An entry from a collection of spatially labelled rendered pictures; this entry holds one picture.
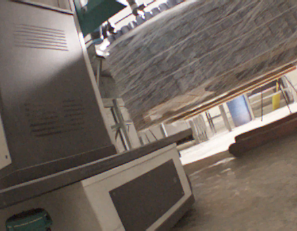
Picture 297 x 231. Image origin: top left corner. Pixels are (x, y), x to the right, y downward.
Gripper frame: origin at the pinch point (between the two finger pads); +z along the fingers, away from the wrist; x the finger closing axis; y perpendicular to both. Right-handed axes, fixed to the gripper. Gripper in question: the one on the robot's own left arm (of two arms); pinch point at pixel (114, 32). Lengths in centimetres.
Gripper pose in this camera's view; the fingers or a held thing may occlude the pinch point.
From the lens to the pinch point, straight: 181.1
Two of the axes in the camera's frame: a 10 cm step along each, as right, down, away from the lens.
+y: -3.7, -9.2, 1.1
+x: -8.0, 3.8, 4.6
